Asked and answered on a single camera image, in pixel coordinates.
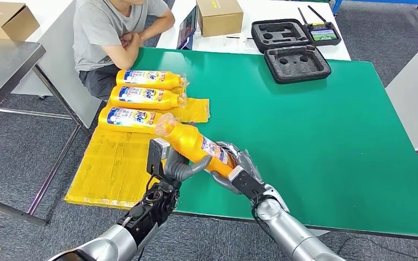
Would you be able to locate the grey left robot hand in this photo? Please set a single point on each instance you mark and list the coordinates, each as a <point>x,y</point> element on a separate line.
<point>180,169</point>

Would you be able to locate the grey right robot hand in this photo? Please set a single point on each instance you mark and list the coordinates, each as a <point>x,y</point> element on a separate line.
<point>247,164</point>

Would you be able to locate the orange detergent bottle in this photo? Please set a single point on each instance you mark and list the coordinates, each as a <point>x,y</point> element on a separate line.
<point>140,80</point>
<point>191,144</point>
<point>140,99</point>
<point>129,120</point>

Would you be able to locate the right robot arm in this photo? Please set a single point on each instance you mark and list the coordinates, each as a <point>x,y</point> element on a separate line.
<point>292,230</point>

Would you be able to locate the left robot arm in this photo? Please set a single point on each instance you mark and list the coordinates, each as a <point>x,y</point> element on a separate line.
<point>137,223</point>

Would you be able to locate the yellow plastic sheet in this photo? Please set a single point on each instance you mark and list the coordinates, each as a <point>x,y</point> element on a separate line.
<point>115,169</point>

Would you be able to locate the open black foam case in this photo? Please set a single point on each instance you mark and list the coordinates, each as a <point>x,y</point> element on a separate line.
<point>297,72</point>

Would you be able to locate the small clear plastic item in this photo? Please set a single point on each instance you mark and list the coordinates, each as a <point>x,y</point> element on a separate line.
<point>238,42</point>

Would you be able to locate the dark tablet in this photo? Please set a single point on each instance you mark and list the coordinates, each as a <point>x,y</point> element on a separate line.
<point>187,27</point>

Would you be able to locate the cardboard box with yellow label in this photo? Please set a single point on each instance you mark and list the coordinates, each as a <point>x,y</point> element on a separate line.
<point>219,18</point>

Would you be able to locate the black remote controller with screen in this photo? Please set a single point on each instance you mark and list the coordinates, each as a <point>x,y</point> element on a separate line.
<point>325,35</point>

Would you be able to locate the long white table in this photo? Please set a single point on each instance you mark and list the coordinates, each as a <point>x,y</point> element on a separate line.
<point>266,10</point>

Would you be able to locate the seated person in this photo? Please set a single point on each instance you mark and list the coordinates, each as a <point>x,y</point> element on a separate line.
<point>97,32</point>

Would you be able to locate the steel table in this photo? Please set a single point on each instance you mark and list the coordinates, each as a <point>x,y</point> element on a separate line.
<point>0,68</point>

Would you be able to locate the blue metal rack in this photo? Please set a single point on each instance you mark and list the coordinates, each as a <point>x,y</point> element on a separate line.
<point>393,1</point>

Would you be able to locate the plain cardboard box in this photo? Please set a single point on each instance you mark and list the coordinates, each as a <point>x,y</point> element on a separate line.
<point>3,22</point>

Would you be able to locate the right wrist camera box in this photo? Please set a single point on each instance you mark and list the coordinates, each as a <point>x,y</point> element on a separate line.
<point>247,183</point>

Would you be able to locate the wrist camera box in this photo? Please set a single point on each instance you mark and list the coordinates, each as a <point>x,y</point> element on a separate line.
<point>156,155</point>
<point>247,183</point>

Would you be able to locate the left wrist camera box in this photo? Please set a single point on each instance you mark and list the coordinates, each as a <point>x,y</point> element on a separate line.
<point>156,155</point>

